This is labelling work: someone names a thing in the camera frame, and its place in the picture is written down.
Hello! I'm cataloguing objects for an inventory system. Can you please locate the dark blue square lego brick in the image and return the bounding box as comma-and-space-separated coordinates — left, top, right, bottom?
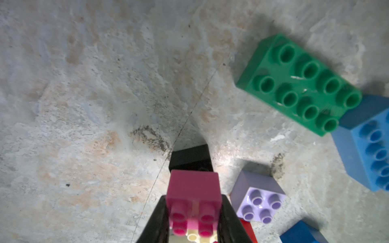
280, 220, 328, 243

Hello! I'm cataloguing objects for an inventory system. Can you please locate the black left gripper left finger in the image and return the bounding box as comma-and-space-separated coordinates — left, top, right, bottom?
136, 195, 170, 243

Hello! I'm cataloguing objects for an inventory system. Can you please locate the red square lego brick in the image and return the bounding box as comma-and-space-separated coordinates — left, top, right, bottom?
240, 219, 258, 243

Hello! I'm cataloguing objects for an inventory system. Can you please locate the green long lego brick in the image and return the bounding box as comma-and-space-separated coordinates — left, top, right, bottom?
236, 34, 362, 136

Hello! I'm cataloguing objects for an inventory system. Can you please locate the cream square lego brick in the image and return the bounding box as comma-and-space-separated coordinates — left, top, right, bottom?
168, 229, 218, 243

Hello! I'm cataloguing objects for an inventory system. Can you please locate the magenta square lego brick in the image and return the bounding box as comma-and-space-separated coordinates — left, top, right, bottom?
166, 170, 222, 238

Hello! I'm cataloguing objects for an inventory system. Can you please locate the lilac square lego brick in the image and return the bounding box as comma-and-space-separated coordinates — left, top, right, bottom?
230, 170, 286, 224

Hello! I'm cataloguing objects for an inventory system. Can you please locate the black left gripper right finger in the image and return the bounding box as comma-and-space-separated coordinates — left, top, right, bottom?
217, 194, 252, 243

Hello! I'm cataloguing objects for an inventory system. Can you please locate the black square lego brick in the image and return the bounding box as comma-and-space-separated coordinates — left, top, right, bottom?
169, 144, 213, 172

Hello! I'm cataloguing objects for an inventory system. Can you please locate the light blue long lego brick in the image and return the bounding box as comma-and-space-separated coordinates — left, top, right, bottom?
331, 95, 389, 192

